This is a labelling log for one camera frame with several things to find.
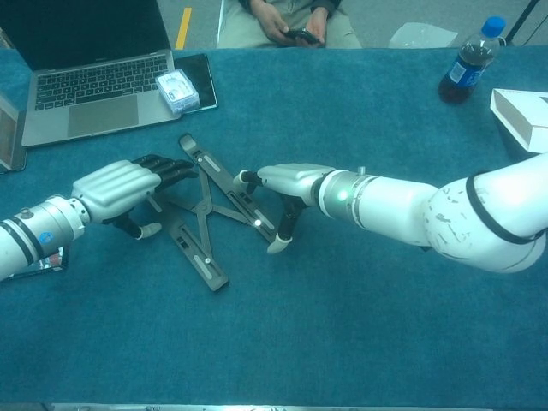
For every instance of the teal table cloth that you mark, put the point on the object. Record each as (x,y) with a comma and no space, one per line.
(342,321)

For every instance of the black tripod leg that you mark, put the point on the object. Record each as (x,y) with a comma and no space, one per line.
(520,21)

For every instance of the black folding laptop stand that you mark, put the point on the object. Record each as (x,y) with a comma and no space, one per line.
(201,209)

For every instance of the small white card box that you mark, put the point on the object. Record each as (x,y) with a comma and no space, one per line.
(177,92)

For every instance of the grey open laptop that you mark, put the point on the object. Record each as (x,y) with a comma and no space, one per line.
(103,115)

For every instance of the cola bottle with blue cap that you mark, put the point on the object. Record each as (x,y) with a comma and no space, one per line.
(464,73)

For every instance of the red and blue printed book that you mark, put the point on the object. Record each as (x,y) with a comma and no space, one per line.
(55,261)

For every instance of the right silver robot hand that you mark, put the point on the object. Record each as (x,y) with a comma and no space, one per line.
(295,180)

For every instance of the wooden block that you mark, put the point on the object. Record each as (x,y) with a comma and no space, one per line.
(8,132)

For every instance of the aluminium frame rail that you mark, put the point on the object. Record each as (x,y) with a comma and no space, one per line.
(257,407)

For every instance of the white cardboard box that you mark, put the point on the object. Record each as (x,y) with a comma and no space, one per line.
(518,115)

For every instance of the seated person in khaki trousers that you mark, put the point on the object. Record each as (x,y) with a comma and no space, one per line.
(334,30)

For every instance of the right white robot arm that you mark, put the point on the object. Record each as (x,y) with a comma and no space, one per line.
(406,201)

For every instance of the dark smartphone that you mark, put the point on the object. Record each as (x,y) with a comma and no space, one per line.
(299,34)

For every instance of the white plastic bag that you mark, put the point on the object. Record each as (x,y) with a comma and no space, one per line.
(419,36)

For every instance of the black tablet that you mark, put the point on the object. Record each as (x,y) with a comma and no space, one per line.
(201,77)

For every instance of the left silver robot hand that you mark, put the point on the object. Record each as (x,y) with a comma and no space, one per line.
(115,184)

